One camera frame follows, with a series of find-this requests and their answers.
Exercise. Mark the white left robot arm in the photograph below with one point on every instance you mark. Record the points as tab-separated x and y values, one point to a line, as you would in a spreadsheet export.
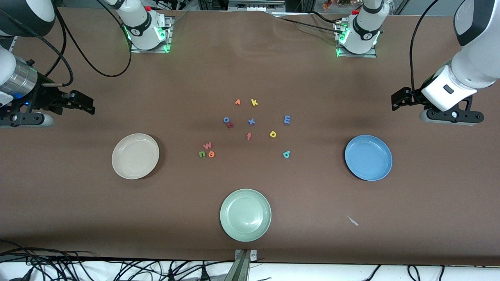
363	31

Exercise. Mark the beige brown plate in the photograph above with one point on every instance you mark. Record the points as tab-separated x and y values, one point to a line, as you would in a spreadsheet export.
135	156

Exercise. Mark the silver metal frame bar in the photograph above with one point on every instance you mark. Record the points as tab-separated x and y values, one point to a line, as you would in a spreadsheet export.
254	5

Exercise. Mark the grey diagonal frame strut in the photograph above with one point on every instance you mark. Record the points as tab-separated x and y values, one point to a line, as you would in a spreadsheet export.
402	6

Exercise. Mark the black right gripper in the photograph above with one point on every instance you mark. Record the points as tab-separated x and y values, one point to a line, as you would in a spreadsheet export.
43	95

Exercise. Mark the grey metal mount bracket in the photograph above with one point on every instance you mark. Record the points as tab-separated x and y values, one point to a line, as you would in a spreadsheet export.
242	269

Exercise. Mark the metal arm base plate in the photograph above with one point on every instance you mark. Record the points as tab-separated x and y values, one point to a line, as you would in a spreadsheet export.
371	55
168	43

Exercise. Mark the aluminium frame rail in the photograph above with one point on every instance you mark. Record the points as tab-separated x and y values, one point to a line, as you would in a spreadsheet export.
13	43

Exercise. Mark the teal foam letter b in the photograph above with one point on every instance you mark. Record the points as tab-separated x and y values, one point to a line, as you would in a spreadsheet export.
286	155

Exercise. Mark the small white paper scrap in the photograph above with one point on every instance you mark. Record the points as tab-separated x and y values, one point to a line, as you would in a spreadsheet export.
353	221

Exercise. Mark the brown table cover sheet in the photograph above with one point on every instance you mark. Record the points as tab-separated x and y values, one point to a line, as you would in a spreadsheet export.
78	214

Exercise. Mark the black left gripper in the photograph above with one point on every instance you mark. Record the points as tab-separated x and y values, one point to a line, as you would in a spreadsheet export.
413	96

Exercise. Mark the pale green plate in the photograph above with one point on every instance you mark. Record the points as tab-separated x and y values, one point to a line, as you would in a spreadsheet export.
245	215

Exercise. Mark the pink foam letter w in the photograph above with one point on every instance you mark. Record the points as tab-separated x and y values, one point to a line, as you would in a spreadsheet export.
207	146

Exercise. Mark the orange brown clutter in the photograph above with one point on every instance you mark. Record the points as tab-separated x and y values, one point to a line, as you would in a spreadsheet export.
327	4

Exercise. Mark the blue plate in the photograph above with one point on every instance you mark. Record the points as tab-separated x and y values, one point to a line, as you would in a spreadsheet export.
368	158

